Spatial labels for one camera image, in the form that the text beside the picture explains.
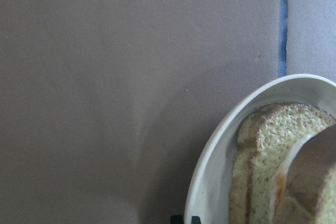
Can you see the bread slice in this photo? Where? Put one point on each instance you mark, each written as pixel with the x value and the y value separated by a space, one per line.
pixel 264 140
pixel 310 188

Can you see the white round plate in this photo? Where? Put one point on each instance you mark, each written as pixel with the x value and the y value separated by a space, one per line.
pixel 208 194

